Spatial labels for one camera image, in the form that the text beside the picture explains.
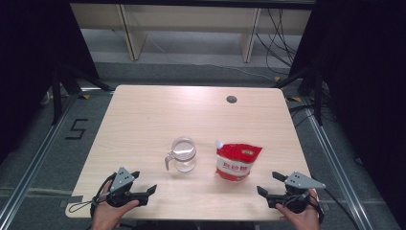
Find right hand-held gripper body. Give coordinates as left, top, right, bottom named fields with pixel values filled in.
left=265, top=171, right=327, bottom=215

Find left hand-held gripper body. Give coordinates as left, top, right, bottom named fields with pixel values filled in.
left=104, top=166, right=149, bottom=208

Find red and white sugar pouch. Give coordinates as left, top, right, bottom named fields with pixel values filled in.
left=214, top=139, right=263, bottom=182

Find clear glass jar with lid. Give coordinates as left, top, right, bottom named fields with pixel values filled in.
left=164, top=136, right=197, bottom=173

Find person's right hand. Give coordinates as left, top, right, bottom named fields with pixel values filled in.
left=275, top=188, right=321, bottom=230

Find person's left hand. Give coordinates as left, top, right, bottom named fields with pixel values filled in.
left=91, top=180, right=141, bottom=230

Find grey tape strip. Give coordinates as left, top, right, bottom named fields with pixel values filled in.
left=58, top=195, right=84, bottom=209

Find black metal stand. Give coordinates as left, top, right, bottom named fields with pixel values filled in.
left=51, top=61, right=115, bottom=126
left=273, top=65, right=324, bottom=127

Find black curtain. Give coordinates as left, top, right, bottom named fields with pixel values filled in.
left=288, top=0, right=406, bottom=224
left=0, top=0, right=100, bottom=164

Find beige wooden shelf unit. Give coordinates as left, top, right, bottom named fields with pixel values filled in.
left=69, top=3, right=312, bottom=63

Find black wrist strap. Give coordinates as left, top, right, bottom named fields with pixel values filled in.
left=308, top=189, right=326, bottom=224

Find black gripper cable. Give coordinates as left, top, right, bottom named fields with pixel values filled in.
left=90, top=172, right=118, bottom=221

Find metal floor rail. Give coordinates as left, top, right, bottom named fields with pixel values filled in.
left=301, top=99, right=372, bottom=230
left=0, top=92, right=79, bottom=224

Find black floor cable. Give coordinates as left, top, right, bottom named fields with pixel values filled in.
left=310, top=175, right=362, bottom=230

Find thin grey lanyard loop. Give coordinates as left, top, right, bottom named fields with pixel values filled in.
left=68, top=198, right=98, bottom=214

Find black cables by stand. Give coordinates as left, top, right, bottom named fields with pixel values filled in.
left=288, top=103, right=336, bottom=128

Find white floor cable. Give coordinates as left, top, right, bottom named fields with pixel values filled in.
left=147, top=37, right=278, bottom=81

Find bundle of black hanging cables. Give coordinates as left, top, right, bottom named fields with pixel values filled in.
left=255, top=8, right=300, bottom=77

